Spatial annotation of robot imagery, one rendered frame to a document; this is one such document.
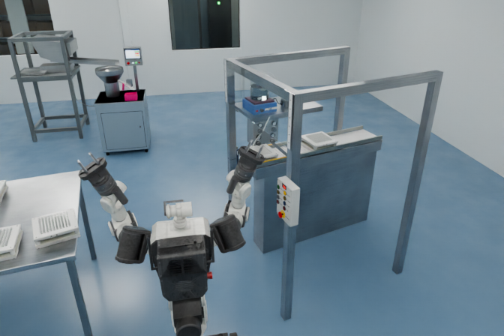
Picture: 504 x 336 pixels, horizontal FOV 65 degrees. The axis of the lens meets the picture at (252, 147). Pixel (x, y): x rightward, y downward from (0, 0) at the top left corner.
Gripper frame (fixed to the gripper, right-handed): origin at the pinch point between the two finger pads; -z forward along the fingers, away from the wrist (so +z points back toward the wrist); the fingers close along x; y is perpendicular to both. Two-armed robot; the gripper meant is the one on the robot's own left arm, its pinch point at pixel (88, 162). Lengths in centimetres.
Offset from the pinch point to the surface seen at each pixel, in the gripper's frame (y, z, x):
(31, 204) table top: -110, 83, -41
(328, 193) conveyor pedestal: -14, 194, 152
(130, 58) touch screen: -340, 151, 140
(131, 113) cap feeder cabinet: -300, 197, 96
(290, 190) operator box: 29, 78, 78
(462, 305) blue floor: 118, 224, 147
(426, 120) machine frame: 48, 101, 192
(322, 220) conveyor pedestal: -11, 220, 137
